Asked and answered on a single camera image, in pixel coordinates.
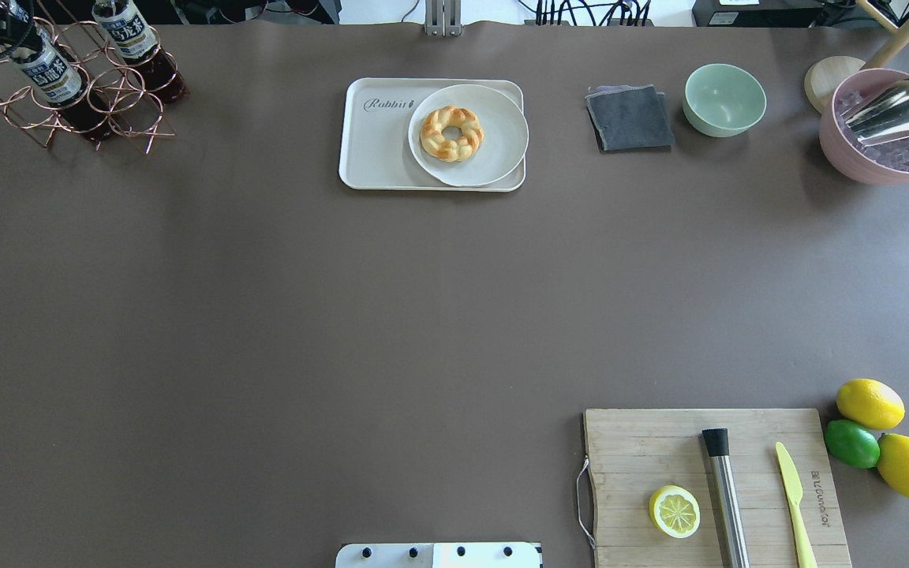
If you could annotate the tea bottle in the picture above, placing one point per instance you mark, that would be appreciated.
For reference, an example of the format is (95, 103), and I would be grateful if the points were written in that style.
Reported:
(140, 49)
(62, 86)

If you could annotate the cream rectangular serving tray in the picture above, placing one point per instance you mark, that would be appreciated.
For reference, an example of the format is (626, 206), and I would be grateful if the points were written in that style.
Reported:
(375, 152)

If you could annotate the white round plate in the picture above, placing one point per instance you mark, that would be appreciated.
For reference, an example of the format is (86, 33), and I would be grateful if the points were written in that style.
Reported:
(504, 140)

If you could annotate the grey folded cloth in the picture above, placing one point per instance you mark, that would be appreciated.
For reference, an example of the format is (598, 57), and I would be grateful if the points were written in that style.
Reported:
(629, 118)

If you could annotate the mint green bowl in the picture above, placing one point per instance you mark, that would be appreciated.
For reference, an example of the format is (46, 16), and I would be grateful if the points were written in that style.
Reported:
(722, 100)

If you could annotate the wooden cutting board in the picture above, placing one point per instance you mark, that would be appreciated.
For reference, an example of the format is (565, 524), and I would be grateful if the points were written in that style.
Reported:
(633, 452)

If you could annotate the round wooden stand base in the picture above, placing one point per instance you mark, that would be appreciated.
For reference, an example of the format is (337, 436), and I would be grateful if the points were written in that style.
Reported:
(825, 75)

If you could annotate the steel muddler black tip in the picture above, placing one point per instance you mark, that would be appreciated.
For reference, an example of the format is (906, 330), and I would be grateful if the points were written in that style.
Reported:
(731, 530)

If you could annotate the halved lemon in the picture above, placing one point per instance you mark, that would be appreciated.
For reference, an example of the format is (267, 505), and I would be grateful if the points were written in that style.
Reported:
(675, 511)

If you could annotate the yellow plastic knife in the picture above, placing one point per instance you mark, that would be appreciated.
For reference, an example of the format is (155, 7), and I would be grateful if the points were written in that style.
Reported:
(794, 493)

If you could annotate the pink ice bowl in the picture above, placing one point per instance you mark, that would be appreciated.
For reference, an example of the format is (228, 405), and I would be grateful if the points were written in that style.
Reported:
(877, 164)

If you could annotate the metal ice scoop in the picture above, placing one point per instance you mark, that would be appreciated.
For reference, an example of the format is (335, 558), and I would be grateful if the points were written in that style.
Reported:
(884, 119)

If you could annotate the green lime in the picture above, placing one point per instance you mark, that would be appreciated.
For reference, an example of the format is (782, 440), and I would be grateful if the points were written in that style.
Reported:
(852, 444)

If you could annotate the yellow lemon upper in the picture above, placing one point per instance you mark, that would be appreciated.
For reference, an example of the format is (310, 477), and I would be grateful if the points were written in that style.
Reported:
(871, 403)

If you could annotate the copper wire bottle rack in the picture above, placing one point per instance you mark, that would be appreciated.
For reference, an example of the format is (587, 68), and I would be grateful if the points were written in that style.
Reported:
(133, 113)

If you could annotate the braided ring bread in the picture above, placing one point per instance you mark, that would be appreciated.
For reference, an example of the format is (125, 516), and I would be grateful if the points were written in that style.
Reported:
(451, 134)

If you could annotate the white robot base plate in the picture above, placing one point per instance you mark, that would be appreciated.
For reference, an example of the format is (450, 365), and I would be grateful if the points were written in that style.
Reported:
(441, 554)

